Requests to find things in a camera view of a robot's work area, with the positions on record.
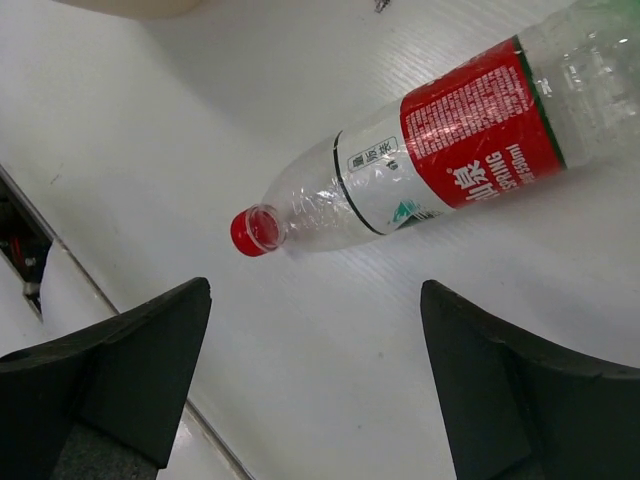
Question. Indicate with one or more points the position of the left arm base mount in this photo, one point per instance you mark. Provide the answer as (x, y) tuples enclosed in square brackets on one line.
[(25, 242)]

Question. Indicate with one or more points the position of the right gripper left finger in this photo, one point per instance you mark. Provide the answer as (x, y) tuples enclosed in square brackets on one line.
[(104, 402)]

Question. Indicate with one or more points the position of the red label bottle red cap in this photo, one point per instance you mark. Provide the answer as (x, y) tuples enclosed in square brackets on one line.
[(559, 95)]

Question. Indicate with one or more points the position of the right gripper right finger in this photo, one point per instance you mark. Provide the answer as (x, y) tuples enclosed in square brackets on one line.
[(518, 406)]

